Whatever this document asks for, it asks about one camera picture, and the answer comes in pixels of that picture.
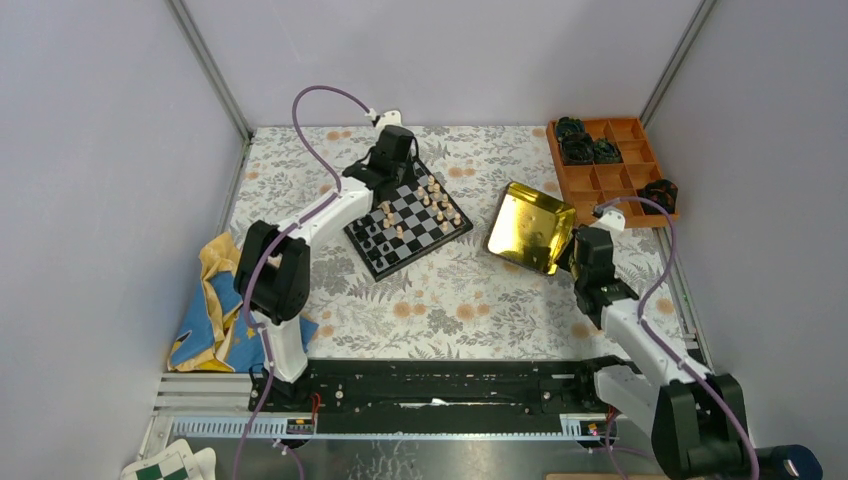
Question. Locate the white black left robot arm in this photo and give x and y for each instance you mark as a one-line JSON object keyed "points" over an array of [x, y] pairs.
{"points": [[273, 274]]}

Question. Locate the rolled black orange tie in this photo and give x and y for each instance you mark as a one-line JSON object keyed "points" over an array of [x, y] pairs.
{"points": [[662, 192]]}

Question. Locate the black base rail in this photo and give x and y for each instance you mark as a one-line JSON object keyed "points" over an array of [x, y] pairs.
{"points": [[518, 397]]}

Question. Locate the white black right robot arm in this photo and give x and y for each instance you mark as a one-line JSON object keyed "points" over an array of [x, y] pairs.
{"points": [[695, 419]]}

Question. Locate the rolled blue floral tie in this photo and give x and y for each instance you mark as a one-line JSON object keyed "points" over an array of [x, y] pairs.
{"points": [[566, 126]]}

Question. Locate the blue yellow cloth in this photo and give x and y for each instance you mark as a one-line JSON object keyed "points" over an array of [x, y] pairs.
{"points": [[213, 335]]}

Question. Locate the rolled dark floral tie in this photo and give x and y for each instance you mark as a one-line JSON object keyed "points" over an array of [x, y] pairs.
{"points": [[577, 149]]}

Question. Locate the orange wooden divider tray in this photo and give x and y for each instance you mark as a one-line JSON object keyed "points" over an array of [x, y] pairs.
{"points": [[588, 185]]}

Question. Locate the floral table mat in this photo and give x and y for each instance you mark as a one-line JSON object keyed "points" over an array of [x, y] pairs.
{"points": [[460, 302]]}

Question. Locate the green white checker card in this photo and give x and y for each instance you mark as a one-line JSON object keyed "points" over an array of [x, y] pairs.
{"points": [[176, 462]]}

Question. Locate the gold tin box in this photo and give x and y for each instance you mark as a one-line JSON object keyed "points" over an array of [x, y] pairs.
{"points": [[531, 229]]}

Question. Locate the rolled green floral tie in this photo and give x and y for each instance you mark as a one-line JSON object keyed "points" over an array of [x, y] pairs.
{"points": [[606, 152]]}

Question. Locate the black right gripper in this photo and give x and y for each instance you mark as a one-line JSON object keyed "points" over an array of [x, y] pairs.
{"points": [[563, 264]]}

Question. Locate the dark blue cylinder bottle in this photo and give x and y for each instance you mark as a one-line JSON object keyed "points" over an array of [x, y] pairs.
{"points": [[788, 462]]}

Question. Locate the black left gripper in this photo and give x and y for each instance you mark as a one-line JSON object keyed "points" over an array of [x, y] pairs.
{"points": [[407, 175]]}

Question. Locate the black grey chess board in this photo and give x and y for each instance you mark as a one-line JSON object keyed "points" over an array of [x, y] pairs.
{"points": [[421, 223]]}

